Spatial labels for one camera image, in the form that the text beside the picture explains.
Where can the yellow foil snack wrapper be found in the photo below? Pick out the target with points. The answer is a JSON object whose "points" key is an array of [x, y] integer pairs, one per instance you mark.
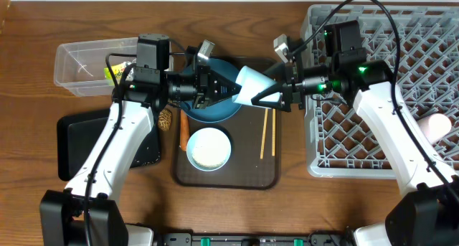
{"points": [[117, 70]]}

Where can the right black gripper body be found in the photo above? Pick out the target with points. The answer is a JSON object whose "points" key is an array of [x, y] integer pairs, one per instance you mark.
{"points": [[295, 83]]}

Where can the pink plastic cup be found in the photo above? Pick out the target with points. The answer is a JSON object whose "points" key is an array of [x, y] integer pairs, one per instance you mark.
{"points": [[435, 127]]}

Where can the light blue rice bowl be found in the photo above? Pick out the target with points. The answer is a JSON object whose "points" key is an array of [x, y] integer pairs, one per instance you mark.
{"points": [[208, 149]]}

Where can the grey dishwasher rack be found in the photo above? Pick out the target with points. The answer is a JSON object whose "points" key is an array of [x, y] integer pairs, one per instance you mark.
{"points": [[422, 43]]}

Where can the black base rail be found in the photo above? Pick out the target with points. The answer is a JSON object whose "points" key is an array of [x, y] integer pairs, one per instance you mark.
{"points": [[314, 239]]}

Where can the orange carrot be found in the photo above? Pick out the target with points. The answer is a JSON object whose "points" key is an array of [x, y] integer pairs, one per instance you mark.
{"points": [[184, 130]]}

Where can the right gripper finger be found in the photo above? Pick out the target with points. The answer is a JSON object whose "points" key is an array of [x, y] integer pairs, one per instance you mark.
{"points": [[271, 97], [276, 71]]}

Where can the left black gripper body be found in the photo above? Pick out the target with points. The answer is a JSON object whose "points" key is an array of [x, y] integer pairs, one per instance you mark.
{"points": [[200, 100]]}

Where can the wooden chopstick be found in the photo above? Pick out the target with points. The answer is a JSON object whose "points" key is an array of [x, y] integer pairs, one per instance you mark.
{"points": [[273, 131], [264, 129]]}

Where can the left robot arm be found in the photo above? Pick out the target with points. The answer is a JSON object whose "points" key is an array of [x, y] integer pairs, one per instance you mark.
{"points": [[86, 212]]}

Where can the brown dried mushroom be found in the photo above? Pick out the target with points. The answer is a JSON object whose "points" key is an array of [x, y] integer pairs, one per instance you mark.
{"points": [[165, 119]]}

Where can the clear plastic bin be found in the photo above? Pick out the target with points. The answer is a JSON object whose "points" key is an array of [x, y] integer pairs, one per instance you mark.
{"points": [[80, 67]]}

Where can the black waste tray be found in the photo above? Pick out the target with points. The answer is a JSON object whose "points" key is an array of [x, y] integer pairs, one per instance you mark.
{"points": [[78, 133]]}

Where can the right wooden chopstick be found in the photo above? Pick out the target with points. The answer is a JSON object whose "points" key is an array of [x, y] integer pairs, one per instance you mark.
{"points": [[273, 131]]}

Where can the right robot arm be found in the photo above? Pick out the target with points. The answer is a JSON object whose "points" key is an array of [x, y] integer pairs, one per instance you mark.
{"points": [[428, 211]]}

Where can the left wooden chopstick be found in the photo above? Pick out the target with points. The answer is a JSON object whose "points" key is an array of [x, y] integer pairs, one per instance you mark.
{"points": [[264, 129]]}

